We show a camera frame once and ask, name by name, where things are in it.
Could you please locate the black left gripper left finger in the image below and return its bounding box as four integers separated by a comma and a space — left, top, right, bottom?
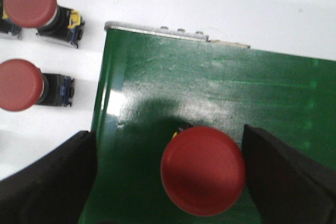
1, 131, 98, 223

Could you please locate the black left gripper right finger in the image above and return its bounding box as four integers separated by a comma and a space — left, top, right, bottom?
241, 125, 335, 223

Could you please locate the red push button blue clip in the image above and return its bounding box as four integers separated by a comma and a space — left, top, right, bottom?
1, 59, 75, 112

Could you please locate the green conveyor belt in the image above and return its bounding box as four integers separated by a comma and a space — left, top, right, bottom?
80, 29, 335, 223

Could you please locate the partly hidden button at edge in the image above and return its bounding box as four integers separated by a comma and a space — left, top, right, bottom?
1, 0, 22, 39

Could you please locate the red push button yellow clip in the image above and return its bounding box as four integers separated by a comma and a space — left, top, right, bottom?
4, 0, 85, 48

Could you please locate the far conveyor rail end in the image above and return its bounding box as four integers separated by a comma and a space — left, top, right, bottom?
104, 20, 250, 49

